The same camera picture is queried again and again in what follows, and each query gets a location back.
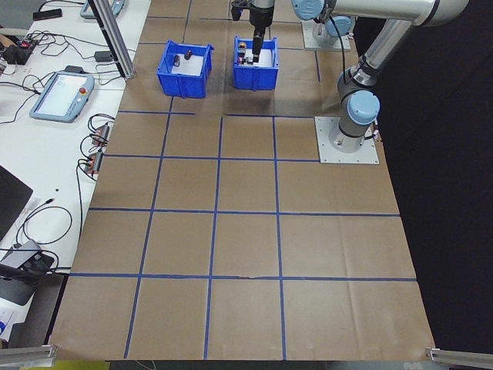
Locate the blue bin with push buttons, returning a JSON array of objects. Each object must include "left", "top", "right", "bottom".
[{"left": 233, "top": 35, "right": 280, "bottom": 93}]

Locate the blue bin with batteries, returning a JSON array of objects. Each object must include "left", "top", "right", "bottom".
[{"left": 156, "top": 39, "right": 214, "bottom": 99}]

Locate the white box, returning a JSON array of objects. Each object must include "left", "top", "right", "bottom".
[{"left": 0, "top": 304, "right": 24, "bottom": 342}]

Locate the white foam liner sheet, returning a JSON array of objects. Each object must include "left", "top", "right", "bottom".
[
  {"left": 169, "top": 49, "right": 207, "bottom": 76},
  {"left": 246, "top": 48, "right": 276, "bottom": 67}
]

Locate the small orange black converter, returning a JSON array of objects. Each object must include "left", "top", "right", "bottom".
[
  {"left": 85, "top": 152, "right": 105, "bottom": 173},
  {"left": 92, "top": 123, "right": 112, "bottom": 146}
]

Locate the grey blue teach pendant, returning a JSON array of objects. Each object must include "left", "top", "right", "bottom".
[
  {"left": 79, "top": 0, "right": 130, "bottom": 19},
  {"left": 29, "top": 70, "right": 96, "bottom": 124}
]

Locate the black flat device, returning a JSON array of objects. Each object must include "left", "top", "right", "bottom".
[{"left": 32, "top": 8, "right": 63, "bottom": 21}]

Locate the white desk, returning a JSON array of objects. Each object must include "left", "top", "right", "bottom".
[{"left": 0, "top": 0, "right": 153, "bottom": 271}]

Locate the black laptop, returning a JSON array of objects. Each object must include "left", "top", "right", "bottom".
[{"left": 0, "top": 164, "right": 35, "bottom": 242}]

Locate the grey usb hub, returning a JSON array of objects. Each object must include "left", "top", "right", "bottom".
[{"left": 0, "top": 238, "right": 44, "bottom": 269}]

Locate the black stand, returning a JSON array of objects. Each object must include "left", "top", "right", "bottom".
[{"left": 0, "top": 267, "right": 39, "bottom": 305}]

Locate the aluminium profile bar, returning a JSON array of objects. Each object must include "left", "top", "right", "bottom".
[
  {"left": 425, "top": 345, "right": 493, "bottom": 365},
  {"left": 0, "top": 342, "right": 59, "bottom": 360}
]

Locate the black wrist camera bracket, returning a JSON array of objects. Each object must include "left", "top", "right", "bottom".
[{"left": 230, "top": 0, "right": 250, "bottom": 22}]

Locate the white square base plate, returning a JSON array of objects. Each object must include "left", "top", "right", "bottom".
[
  {"left": 314, "top": 115, "right": 381, "bottom": 165},
  {"left": 301, "top": 21, "right": 354, "bottom": 52}
]

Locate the tall aluminium profile post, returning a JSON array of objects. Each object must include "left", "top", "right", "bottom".
[{"left": 86, "top": 0, "right": 136, "bottom": 81}]

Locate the black frame cover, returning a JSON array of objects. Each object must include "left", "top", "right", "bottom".
[{"left": 352, "top": 0, "right": 493, "bottom": 346}]

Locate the black desk cable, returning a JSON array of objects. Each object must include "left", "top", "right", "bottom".
[{"left": 15, "top": 198, "right": 75, "bottom": 247}]

